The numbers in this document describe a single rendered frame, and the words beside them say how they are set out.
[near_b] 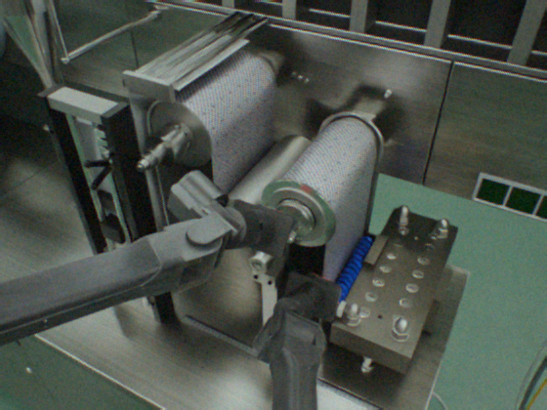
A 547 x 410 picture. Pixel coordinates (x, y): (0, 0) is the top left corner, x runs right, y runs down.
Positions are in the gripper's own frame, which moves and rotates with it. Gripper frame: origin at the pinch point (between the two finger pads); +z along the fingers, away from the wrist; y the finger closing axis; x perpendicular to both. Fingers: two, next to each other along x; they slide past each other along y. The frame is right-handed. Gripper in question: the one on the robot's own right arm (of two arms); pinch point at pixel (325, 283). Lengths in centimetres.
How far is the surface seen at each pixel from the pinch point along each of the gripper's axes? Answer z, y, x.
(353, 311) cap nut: -3.2, 7.3, -2.1
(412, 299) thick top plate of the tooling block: 8.8, 16.3, 0.5
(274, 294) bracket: -5.1, -8.2, -4.2
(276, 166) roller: 0.7, -16.9, 19.7
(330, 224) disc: -11.5, 0.6, 15.0
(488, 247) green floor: 182, 34, -18
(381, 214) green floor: 180, -24, -18
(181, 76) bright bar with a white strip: -19.7, -29.6, 33.0
